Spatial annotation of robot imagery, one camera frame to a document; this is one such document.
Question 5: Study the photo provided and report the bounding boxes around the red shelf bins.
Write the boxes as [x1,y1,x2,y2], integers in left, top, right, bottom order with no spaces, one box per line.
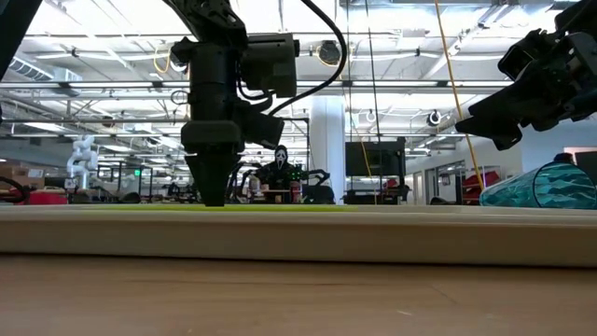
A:
[461,171,506,205]

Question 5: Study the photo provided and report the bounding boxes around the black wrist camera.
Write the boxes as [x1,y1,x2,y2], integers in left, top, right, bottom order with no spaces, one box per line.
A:
[240,32,301,99]
[496,27,554,81]

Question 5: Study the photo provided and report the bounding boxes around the white building column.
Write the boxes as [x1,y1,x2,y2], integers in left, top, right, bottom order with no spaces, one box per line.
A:
[309,95,347,205]

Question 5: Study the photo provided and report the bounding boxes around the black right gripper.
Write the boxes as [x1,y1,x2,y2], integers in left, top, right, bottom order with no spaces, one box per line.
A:
[454,32,597,151]

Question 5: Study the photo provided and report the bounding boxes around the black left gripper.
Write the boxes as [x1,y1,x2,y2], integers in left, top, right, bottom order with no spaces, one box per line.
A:
[171,39,285,207]

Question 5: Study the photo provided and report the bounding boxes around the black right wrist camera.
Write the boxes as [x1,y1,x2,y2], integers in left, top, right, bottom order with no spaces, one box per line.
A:
[496,27,554,81]

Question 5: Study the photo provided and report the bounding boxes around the red storage bin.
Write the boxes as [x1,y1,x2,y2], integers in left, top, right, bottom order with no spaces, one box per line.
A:
[28,189,69,206]

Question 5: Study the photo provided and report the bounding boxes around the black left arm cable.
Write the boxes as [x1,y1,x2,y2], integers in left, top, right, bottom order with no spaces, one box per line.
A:
[268,0,349,118]

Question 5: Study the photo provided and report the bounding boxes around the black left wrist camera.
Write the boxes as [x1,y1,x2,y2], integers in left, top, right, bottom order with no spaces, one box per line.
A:
[240,32,301,99]

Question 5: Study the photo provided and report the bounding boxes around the black ceiling cable reel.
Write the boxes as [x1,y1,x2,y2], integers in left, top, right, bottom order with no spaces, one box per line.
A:
[317,40,342,66]

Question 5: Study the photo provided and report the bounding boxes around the teal faceted plastic cup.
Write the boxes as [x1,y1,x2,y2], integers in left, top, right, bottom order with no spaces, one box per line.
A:
[479,161,597,210]

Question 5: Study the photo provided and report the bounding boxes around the beige plastic tray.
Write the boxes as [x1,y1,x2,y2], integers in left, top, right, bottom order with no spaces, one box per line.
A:
[0,203,597,269]

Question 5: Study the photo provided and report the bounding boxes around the brown cardboard box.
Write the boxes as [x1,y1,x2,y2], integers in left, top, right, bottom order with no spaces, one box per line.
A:
[0,161,46,190]

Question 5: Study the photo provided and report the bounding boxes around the yellow hanging cable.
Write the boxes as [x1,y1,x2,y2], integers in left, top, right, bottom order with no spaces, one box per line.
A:
[433,0,491,206]

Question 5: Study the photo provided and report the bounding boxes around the black hanging cable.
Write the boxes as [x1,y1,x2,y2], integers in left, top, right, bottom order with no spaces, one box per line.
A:
[345,0,353,141]
[363,0,382,206]

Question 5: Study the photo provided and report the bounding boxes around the black metal frame rig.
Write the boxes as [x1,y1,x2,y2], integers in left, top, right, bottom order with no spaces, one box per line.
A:
[282,116,312,205]

